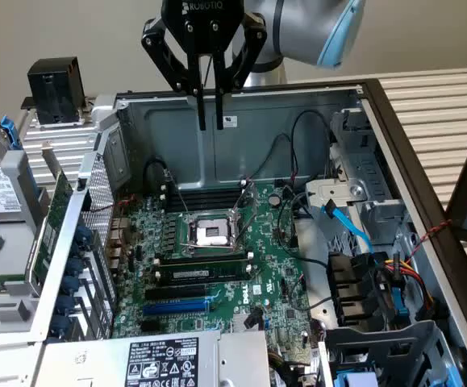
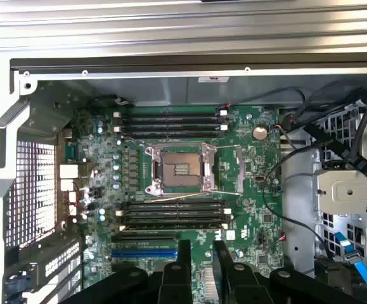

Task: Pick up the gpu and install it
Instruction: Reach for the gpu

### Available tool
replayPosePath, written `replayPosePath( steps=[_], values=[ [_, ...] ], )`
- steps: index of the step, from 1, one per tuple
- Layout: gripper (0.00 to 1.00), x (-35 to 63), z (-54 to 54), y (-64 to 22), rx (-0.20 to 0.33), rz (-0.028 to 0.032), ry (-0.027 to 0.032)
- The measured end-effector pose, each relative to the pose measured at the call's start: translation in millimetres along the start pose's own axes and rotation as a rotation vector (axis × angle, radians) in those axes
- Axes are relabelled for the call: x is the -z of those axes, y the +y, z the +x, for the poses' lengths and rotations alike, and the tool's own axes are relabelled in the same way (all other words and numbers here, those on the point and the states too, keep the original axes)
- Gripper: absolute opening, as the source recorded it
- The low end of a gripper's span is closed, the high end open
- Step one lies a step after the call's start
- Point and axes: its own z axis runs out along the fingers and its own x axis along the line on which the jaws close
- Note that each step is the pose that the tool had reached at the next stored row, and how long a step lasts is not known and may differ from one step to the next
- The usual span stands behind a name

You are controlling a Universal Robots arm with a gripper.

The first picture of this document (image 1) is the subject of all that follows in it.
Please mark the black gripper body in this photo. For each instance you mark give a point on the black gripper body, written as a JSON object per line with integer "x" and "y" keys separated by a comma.
{"x": 203, "y": 16}

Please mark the green graphics card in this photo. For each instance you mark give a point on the green graphics card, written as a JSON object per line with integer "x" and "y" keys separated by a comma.
{"x": 51, "y": 209}

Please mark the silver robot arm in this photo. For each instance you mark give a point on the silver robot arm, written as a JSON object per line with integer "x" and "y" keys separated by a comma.
{"x": 297, "y": 32}

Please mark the white case label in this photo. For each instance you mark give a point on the white case label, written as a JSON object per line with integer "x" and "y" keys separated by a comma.
{"x": 228, "y": 121}

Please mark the open metal PC case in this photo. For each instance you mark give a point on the open metal PC case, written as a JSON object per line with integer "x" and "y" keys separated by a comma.
{"x": 257, "y": 133}

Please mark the black CPU cooler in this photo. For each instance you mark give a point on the black CPU cooler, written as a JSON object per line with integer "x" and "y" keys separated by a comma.
{"x": 55, "y": 88}

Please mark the thin metal locking lever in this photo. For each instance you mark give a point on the thin metal locking lever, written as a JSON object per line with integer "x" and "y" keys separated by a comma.
{"x": 178, "y": 193}

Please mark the black RAM slot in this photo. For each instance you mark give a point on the black RAM slot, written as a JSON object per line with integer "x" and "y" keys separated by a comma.
{"x": 205, "y": 192}
{"x": 203, "y": 260}
{"x": 205, "y": 197}
{"x": 205, "y": 207}
{"x": 205, "y": 202}

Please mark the round coin cell battery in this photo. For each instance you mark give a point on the round coin cell battery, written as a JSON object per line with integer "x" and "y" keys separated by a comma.
{"x": 274, "y": 199}

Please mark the metal socket cover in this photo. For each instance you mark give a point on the metal socket cover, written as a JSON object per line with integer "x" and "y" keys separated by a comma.
{"x": 237, "y": 210}

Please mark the silver optical drive cage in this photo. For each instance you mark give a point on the silver optical drive cage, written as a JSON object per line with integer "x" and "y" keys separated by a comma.
{"x": 362, "y": 169}

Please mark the blue disk carrier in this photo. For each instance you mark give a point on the blue disk carrier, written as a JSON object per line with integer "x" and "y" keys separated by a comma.
{"x": 10, "y": 133}

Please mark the CPU socket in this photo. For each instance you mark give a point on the CPU socket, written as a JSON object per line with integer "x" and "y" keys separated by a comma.
{"x": 211, "y": 234}

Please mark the green motherboard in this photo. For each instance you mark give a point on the green motherboard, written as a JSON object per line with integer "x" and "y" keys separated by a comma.
{"x": 269, "y": 250}

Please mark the dark RAM stick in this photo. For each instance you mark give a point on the dark RAM stick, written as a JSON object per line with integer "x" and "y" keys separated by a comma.
{"x": 201, "y": 275}

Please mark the long black expansion slot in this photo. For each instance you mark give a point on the long black expansion slot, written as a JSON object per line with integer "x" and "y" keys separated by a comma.
{"x": 176, "y": 292}

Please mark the grey parts rack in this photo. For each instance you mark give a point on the grey parts rack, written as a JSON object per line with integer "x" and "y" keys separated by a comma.
{"x": 13, "y": 250}

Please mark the black fan shroud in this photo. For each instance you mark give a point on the black fan shroud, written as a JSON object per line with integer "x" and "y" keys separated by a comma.
{"x": 346, "y": 282}

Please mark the blue expansion slot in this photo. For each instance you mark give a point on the blue expansion slot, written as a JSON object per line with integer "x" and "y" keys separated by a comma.
{"x": 176, "y": 308}

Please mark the black angled plug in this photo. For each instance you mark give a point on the black angled plug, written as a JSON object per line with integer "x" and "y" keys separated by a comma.
{"x": 251, "y": 320}

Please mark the short black expansion slot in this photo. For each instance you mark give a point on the short black expansion slot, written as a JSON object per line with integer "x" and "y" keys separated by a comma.
{"x": 150, "y": 326}

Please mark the blue plastic clip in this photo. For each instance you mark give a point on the blue plastic clip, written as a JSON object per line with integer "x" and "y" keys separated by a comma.
{"x": 399, "y": 306}

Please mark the silver power supply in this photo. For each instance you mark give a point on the silver power supply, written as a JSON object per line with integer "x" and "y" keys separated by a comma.
{"x": 96, "y": 363}

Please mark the grey metal disk bay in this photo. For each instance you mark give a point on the grey metal disk bay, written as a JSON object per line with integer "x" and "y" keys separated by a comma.
{"x": 378, "y": 346}

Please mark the black chassis switch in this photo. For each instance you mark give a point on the black chassis switch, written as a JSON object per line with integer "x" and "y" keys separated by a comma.
{"x": 82, "y": 184}

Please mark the silver bay bracket plate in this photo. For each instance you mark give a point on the silver bay bracket plate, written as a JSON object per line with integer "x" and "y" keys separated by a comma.
{"x": 338, "y": 189}

